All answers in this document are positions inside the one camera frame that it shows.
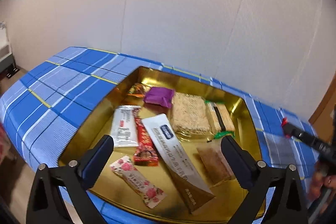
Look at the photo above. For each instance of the purple snack packet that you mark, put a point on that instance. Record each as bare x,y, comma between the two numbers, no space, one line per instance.
158,96

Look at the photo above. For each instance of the white and gold sachet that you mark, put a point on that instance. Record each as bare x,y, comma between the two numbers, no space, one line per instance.
173,153

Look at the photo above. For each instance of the long red snack packet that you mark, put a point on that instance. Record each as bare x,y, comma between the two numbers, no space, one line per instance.
144,145

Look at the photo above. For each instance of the white snack packet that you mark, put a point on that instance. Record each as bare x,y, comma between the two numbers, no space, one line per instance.
125,127

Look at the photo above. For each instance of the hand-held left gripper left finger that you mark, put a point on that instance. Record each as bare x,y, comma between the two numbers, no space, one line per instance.
97,161

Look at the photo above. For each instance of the white floral snack bar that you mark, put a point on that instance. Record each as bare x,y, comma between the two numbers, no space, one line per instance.
136,182

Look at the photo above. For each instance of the wooden door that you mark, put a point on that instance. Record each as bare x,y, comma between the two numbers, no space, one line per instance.
325,106

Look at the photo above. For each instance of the clear cracker pack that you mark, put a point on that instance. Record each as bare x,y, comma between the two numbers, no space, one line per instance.
190,113

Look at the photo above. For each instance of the dark box with gold interior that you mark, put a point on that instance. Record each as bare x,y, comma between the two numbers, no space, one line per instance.
231,200

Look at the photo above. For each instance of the white and grey furniture unit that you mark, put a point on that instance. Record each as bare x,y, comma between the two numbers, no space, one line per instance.
5,58

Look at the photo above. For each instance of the blue plaid tablecloth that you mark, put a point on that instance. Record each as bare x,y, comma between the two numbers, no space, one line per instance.
52,98

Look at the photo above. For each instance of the clear brown wafer pack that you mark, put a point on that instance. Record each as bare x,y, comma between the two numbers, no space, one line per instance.
212,163

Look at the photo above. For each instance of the green-edged cracker pack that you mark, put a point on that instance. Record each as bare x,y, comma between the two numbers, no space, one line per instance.
221,119

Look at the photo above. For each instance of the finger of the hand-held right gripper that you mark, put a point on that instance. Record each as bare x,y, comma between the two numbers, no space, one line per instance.
302,136

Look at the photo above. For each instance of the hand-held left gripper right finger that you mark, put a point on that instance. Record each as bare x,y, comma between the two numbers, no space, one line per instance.
236,161

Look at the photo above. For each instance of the person's right hand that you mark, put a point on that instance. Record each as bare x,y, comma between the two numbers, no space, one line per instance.
319,176

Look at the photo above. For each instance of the small red candy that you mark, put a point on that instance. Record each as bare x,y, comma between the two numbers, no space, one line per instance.
284,122

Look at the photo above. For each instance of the orange snack packet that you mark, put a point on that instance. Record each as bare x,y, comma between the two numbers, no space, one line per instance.
136,90

